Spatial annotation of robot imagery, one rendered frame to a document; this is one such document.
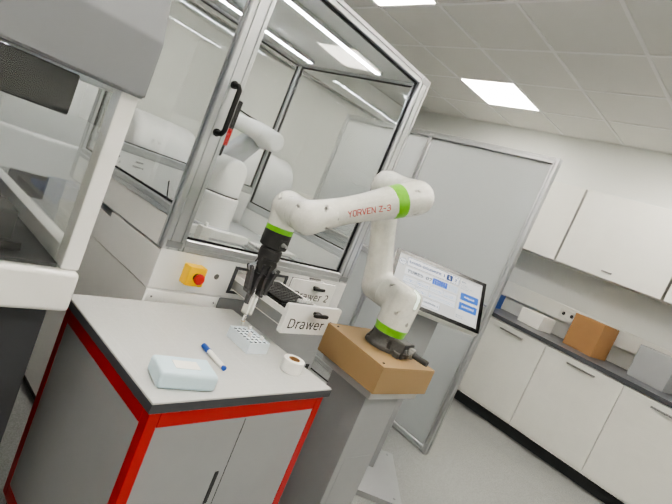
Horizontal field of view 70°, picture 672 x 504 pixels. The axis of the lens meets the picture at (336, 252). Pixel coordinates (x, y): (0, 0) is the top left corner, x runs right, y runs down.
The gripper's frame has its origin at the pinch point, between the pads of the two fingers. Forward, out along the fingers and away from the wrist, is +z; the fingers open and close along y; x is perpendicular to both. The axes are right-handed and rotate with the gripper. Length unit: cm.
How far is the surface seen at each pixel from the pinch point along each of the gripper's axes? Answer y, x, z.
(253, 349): -1.0, -10.9, 11.0
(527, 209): 191, 10, -82
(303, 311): 19.2, -6.0, -2.0
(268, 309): 12.7, 4.2, 2.7
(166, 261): -18.8, 26.4, -1.5
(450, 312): 121, -6, -12
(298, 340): 62, 29, 26
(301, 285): 47, 27, -2
